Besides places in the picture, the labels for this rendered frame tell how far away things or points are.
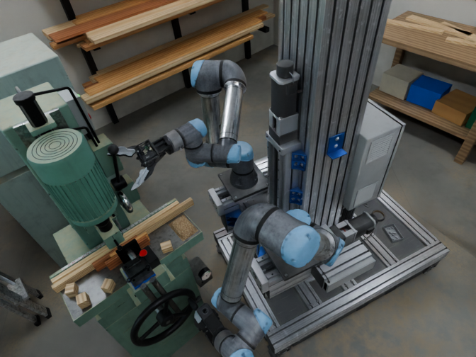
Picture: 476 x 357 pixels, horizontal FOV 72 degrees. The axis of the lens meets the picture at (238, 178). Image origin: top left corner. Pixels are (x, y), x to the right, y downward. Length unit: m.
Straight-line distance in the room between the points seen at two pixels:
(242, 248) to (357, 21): 0.76
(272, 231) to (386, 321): 1.56
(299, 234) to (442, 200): 2.27
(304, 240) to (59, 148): 0.77
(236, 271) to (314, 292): 1.06
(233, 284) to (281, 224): 0.32
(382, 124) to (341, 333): 1.31
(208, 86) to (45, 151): 0.71
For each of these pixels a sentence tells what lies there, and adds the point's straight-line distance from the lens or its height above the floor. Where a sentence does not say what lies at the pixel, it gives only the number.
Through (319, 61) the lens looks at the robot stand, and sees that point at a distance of 1.11.
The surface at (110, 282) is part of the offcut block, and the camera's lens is 1.45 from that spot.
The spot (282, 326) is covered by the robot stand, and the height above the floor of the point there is 0.23.
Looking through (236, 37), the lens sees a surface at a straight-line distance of 3.94.
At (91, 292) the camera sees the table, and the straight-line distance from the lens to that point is 1.51.
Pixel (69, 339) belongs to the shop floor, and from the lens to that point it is 2.55.
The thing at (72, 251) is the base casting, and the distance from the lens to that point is 1.80.
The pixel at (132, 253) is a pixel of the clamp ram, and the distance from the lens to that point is 1.46.
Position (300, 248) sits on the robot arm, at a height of 1.37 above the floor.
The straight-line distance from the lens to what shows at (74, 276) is 1.54.
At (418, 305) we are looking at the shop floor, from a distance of 2.48.
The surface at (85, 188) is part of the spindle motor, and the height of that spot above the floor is 1.37.
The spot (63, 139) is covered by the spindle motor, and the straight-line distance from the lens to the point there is 1.16.
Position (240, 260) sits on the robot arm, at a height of 1.20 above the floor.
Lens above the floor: 2.12
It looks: 46 degrees down
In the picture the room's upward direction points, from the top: 6 degrees counter-clockwise
